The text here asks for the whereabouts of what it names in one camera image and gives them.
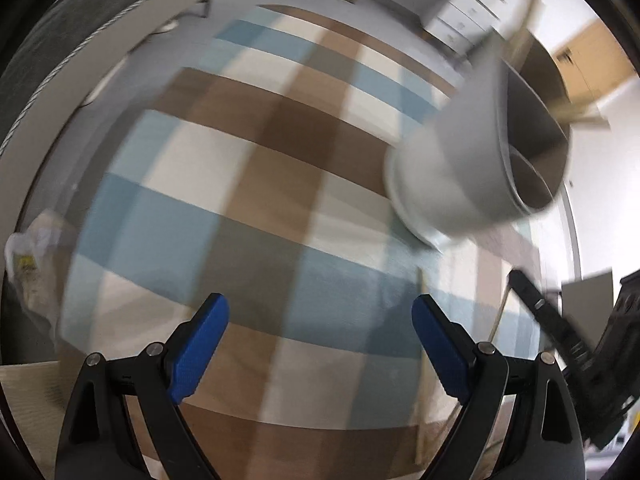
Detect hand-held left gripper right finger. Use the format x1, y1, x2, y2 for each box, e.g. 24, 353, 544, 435
411, 294, 587, 480

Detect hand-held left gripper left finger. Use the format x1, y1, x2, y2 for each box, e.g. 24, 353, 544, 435
55, 292, 231, 480

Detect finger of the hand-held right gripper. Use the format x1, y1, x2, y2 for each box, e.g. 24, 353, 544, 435
506, 268, 597, 377

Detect white utensil holder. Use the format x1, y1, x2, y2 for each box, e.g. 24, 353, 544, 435
384, 27, 574, 252

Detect bundle of wooden chopsticks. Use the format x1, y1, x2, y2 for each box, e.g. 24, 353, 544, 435
505, 0, 611, 131

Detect plaid tablecloth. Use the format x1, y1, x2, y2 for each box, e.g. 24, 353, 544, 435
57, 4, 543, 480

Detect crumpled clear plastic bag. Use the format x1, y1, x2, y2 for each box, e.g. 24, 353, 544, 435
4, 209, 67, 333

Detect wooden door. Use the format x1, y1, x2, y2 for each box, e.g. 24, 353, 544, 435
549, 19, 639, 112

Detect white desk with drawers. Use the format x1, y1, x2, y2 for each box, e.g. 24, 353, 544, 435
422, 0, 502, 57

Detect dark grey mattress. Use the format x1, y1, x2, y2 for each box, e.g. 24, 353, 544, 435
0, 0, 203, 153

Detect grey bed frame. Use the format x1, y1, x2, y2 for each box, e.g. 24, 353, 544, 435
0, 0, 217, 266

